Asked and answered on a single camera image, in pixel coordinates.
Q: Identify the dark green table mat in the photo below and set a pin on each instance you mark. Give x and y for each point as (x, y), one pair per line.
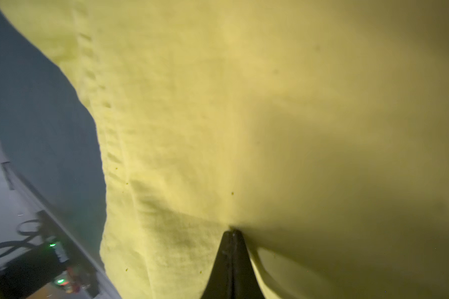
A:
(50, 138)

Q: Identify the yellow long pants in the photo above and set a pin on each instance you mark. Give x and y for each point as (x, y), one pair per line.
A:
(318, 128)

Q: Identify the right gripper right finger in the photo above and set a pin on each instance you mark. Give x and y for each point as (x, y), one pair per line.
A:
(245, 284)

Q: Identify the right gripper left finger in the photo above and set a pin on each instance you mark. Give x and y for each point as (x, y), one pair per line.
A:
(220, 283)

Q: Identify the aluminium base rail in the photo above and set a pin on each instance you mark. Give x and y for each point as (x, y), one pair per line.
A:
(76, 251)

